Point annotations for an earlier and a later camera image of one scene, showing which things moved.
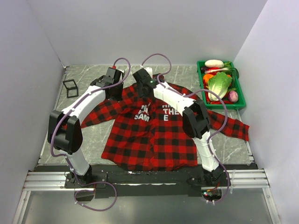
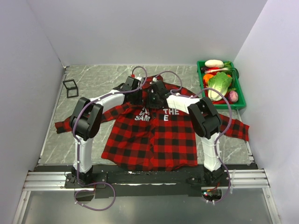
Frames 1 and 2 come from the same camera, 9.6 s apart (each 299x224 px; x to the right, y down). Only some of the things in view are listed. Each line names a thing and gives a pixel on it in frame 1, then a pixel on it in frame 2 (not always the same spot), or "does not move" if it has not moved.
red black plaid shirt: (149, 133) does not move
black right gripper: (141, 93) to (150, 104)
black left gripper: (119, 97) to (139, 101)
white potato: (214, 63) does not move
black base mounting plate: (110, 182) does not move
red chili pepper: (218, 102) does not move
